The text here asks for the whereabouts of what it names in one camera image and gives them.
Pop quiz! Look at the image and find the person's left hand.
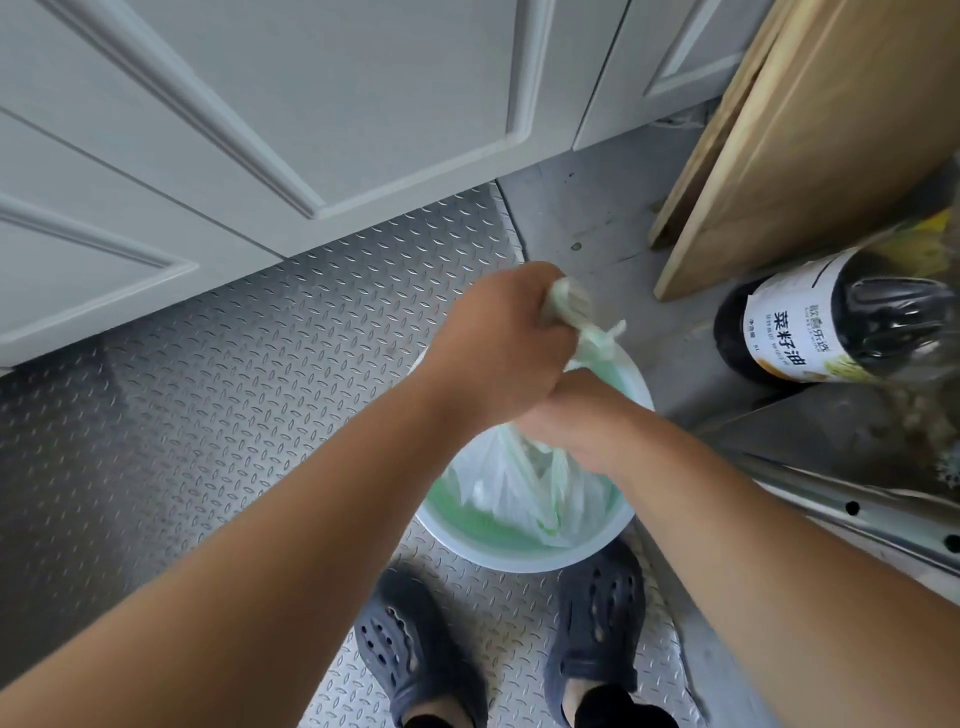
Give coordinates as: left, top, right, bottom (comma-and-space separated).
422, 261, 580, 428

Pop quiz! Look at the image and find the person's right hand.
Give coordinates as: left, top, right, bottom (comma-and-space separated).
514, 368, 655, 481

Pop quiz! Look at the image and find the green translucent plastic trash bag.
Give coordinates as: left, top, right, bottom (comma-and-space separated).
459, 276, 628, 549

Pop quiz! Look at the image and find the person's right forearm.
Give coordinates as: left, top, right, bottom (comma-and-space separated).
611, 411, 960, 728

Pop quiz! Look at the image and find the person's left forearm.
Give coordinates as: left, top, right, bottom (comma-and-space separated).
0, 358, 492, 728

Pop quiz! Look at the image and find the white round trash bin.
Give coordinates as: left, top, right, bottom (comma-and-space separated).
405, 346, 657, 575

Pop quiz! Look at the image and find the dark blue perforated clog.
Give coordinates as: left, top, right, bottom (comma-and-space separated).
354, 564, 490, 728
543, 538, 680, 728

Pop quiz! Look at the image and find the dark oil bottle white label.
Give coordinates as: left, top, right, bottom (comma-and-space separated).
713, 246, 960, 385

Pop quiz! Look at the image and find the white cabinet door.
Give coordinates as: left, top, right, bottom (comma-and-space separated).
573, 0, 775, 151
0, 0, 631, 258
0, 107, 285, 369

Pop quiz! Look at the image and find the wooden board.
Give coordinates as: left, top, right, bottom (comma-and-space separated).
648, 0, 960, 303

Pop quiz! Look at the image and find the metal shelf rail with holes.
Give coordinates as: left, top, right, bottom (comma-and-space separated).
720, 448, 960, 577

